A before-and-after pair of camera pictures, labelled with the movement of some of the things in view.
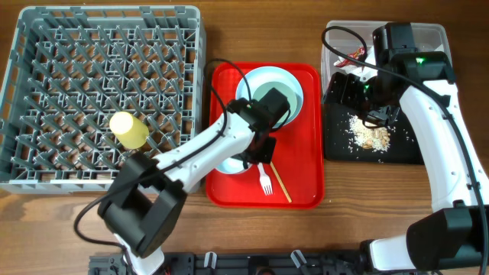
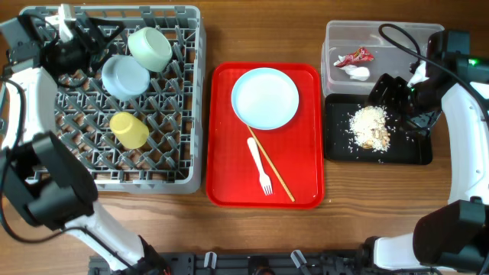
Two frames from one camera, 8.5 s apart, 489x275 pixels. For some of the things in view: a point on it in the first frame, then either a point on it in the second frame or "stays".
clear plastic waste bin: (348, 46) stays
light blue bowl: (232, 166) → (123, 78)
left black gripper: (265, 156) → (83, 40)
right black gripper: (349, 82) → (390, 99)
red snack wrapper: (360, 53) stays
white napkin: (354, 69) stays
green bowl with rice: (285, 90) → (150, 48)
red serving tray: (294, 178) stays
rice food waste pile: (370, 137) stays
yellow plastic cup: (130, 132) stays
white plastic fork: (265, 181) stays
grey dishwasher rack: (74, 67) stays
